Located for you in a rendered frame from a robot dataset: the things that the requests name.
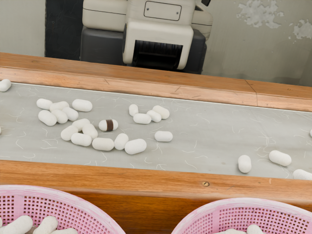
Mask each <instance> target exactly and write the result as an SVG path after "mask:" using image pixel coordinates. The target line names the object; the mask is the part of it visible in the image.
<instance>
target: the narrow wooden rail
mask: <svg viewBox="0 0 312 234"><path fill-rule="evenodd" d="M0 185H30V186H39V187H45V188H51V189H56V190H60V191H63V192H67V193H69V194H72V195H75V196H77V197H80V198H82V199H84V200H86V201H88V202H90V203H91V204H93V205H95V206H97V207H98V208H100V209H101V210H102V211H104V212H105V213H106V214H107V215H109V216H110V217H111V218H112V219H113V220H114V221H115V222H116V223H117V224H118V225H119V226H120V227H121V229H122V230H123V231H124V232H125V233H126V234H171V233H172V232H173V230H174V229H175V227H176V226H177V225H178V224H179V222H180V221H181V220H182V219H183V218H185V217H186V216H187V215H188V214H190V213H191V212H193V211H194V210H196V209H197V208H199V207H201V206H203V205H206V204H208V203H211V202H215V201H218V200H223V199H229V198H260V199H267V200H272V201H277V202H282V203H285V204H289V205H292V206H296V207H298V208H301V209H304V210H307V211H309V212H312V180H301V179H286V178H272V177H258V176H244V175H224V174H210V173H196V172H181V171H167V170H153V169H133V168H119V167H105V166H91V165H77V164H63V163H49V162H29V161H15V160H1V159H0Z"/></svg>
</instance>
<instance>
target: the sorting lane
mask: <svg viewBox="0 0 312 234"><path fill-rule="evenodd" d="M41 98H42V99H46V100H50V101H52V103H58V102H62V101H65V102H67V103H68V104H69V107H70V108H71V109H73V110H75V109H74V108H73V106H72V103H73V101H74V100H76V99H81V100H87V101H90V102H91V103H92V109H91V110H90V111H89V112H84V111H79V110H75V111H77V112H78V119H77V120H80V119H84V118H85V119H88V120H89V121H90V124H92V125H93V126H94V127H95V129H96V130H97V133H98V136H97V138H98V137H99V138H109V139H111V140H113V142H114V141H115V139H116V137H117V136H118V135H119V134H121V133H124V134H126V135H127V136H128V139H129V140H128V141H132V140H136V139H143V140H144V141H145V142H146V144H147V146H146V149H145V150H144V151H142V152H139V153H136V154H133V155H130V154H128V153H127V152H126V151H125V148H124V149H122V150H118V149H116V148H115V147H113V149H112V150H109V151H106V150H97V149H95V148H93V146H92V142H91V144H90V145H89V146H83V145H78V144H74V143H73V142H72V141H71V140H69V141H65V140H63V139H62V137H61V132H62V131H63V130H64V129H66V128H67V127H69V126H71V125H72V124H73V122H75V121H77V120H75V121H71V120H69V119H68V120H67V122H66V123H59V122H56V123H55V124H54V125H53V126H48V125H46V124H45V123H44V122H42V121H40V120H39V116H38V115H39V113H40V112H41V111H42V110H46V109H42V108H40V107H38V106H37V101H38V100H39V99H41ZM132 104H135V105H137V107H138V113H142V114H147V112H148V111H150V110H152V109H153V107H154V106H156V105H159V106H161V107H163V108H165V109H167V110H168V111H169V117H168V118H167V119H161V121H159V122H154V121H152V120H151V122H150V123H149V124H141V123H136V122H135V121H134V119H133V116H131V115H130V113H129V106H130V105H132ZM47 111H49V112H50V110H47ZM107 119H113V120H116V121H117V123H118V127H117V129H116V130H113V131H102V130H100V128H99V123H100V122H101V121H102V120H107ZM0 128H1V133H0V159H1V160H15V161H29V162H43V163H63V164H77V165H91V166H105V167H119V168H133V169H153V170H167V171H181V172H196V173H210V174H224V175H238V176H258V177H272V178H286V179H293V173H294V171H295V170H298V169H302V170H304V171H306V172H308V173H311V174H312V136H311V135H310V131H311V130H312V112H303V111H294V110H281V109H271V108H262V107H252V106H243V105H234V104H220V103H211V102H202V101H193V100H183V99H174V98H164V97H151V96H142V95H132V94H123V93H113V92H104V91H91V90H82V89H72V88H63V87H53V86H44V85H34V84H21V83H12V82H11V87H10V88H9V89H8V90H7V91H0ZM158 131H169V132H171V133H172V135H173V138H172V140H171V141H169V142H160V141H157V140H156V139H155V133H156V132H158ZM273 150H277V151H279V152H282V153H284V154H287V155H289V156H290V157H291V160H292V161H291V163H290V164H289V165H288V166H282V165H280V164H278V163H275V162H272V161H271V160H270V158H269V154H270V152H271V151H273ZM242 155H247V156H249V157H250V159H251V166H252V167H251V170H250V171H249V172H247V173H243V172H241V171H240V170H239V164H238V159H239V157H240V156H242Z"/></svg>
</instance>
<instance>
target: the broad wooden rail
mask: <svg viewBox="0 0 312 234"><path fill-rule="evenodd" d="M4 79H8V80H10V82H12V83H21V84H31V85H44V86H53V87H63V88H72V89H82V90H91V91H104V92H113V93H123V94H132V95H142V96H151V97H161V98H174V99H183V100H193V101H202V102H211V103H220V104H234V105H243V106H252V107H262V108H271V109H281V110H290V111H303V112H312V87H307V86H298V85H290V84H278V83H270V82H261V81H253V80H244V79H236V78H225V77H216V76H208V75H200V74H191V73H183V72H174V71H163V70H154V69H146V68H137V67H129V66H121V65H109V64H101V63H90V62H84V61H75V60H67V59H59V58H47V57H39V56H31V55H22V54H14V53H5V52H0V81H2V80H4Z"/></svg>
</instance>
